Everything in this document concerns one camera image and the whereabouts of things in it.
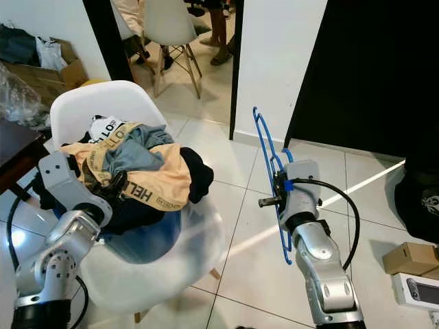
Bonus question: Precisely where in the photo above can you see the blue garment yellow HELLO waistband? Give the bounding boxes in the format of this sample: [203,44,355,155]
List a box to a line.
[60,123,193,212]

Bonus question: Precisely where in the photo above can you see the blue taped plastic hanger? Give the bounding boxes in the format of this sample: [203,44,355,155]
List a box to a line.
[252,106,299,266]

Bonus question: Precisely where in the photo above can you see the dark blue crumpled garment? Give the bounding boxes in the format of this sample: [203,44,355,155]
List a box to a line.
[103,202,182,265]

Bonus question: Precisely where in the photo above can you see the white black HELLO waistband garment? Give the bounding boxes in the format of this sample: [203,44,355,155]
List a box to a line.
[88,115,130,145]

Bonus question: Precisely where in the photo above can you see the black crumpled garment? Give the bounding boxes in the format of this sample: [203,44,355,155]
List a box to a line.
[177,146,215,205]

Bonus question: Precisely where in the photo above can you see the white plastic chair wooden legs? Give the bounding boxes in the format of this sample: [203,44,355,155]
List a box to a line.
[141,0,203,99]
[49,80,227,324]

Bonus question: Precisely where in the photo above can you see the yellow round stool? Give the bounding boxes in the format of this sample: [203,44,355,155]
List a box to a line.
[79,77,110,88]

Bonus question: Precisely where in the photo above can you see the dark brown wooden table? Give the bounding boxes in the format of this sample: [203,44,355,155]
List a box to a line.
[0,118,42,196]

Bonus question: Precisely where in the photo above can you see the large brown cardboard box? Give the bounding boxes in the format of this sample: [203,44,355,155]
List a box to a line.
[3,38,90,107]

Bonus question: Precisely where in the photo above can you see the clear plastic bag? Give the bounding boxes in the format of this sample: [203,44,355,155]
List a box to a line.
[0,64,52,131]

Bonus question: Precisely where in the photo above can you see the small brown cardboard box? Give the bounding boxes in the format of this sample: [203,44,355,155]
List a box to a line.
[383,241,439,276]

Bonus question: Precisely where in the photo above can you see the white plastic bag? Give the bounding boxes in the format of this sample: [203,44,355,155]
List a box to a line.
[36,36,68,71]

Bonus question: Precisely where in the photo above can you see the white game console box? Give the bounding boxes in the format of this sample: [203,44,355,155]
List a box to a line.
[391,272,439,313]

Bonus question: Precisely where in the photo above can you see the dark grey folded cloth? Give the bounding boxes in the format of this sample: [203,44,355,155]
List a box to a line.
[0,24,40,66]

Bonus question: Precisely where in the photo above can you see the standing person bare legs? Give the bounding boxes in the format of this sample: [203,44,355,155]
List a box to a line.
[184,0,237,67]

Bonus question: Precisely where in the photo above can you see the seated person in white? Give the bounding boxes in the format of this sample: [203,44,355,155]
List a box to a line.
[110,0,157,69]

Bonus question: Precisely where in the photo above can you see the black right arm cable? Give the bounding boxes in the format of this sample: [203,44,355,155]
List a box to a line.
[294,177,362,271]

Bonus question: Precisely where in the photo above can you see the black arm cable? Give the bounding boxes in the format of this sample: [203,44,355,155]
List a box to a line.
[7,175,42,289]
[294,177,362,271]

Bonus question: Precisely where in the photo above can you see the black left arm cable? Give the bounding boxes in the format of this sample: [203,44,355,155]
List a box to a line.
[7,175,42,289]

